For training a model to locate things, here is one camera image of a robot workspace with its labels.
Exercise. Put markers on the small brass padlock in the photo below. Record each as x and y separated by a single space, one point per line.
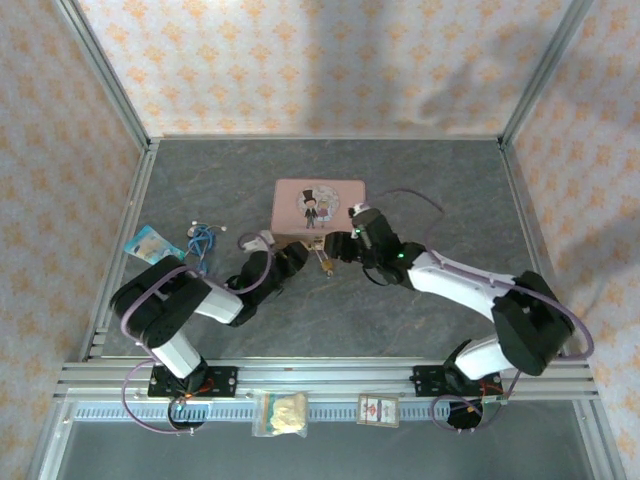
328 268

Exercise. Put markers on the pink tin box with couple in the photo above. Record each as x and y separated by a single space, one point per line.
320 205

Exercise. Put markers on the small printed card box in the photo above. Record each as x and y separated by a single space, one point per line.
378 411

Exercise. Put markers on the blue stethoscope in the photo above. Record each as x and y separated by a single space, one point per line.
202 240

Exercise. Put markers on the aluminium table edge rail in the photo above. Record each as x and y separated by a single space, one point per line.
325 137
132 220
532 235

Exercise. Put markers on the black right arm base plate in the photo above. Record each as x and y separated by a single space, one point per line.
427 380

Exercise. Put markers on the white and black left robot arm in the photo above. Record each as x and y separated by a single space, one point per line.
220 305

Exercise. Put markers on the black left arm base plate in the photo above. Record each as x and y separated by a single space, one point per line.
222 381

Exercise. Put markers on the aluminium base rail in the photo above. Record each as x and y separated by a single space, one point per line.
325 377

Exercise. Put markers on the blue snack packet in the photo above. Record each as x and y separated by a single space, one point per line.
147 247

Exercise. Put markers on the aluminium frame post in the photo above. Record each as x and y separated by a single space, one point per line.
105 75
542 75

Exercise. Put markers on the clear bag with cream contents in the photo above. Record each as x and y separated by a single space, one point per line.
285 412

